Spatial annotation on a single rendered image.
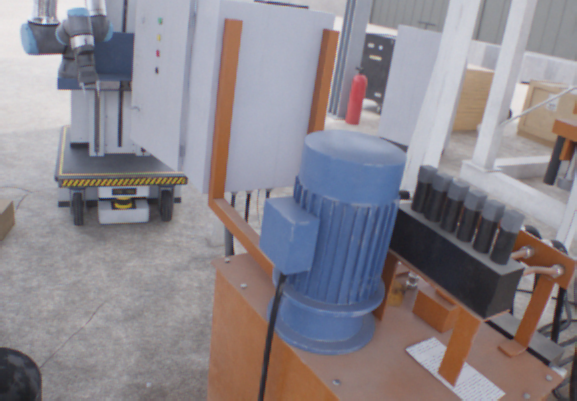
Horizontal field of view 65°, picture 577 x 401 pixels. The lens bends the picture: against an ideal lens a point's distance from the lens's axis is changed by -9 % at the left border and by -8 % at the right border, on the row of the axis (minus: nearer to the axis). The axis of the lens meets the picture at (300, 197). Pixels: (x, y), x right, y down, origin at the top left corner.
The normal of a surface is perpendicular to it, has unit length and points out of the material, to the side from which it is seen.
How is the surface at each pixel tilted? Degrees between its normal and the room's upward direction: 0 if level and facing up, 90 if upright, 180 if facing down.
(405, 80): 90
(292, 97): 90
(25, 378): 82
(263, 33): 90
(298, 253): 90
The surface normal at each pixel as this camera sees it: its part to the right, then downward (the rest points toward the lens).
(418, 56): -0.61, 0.22
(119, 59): 0.39, 0.41
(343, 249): -0.01, 0.39
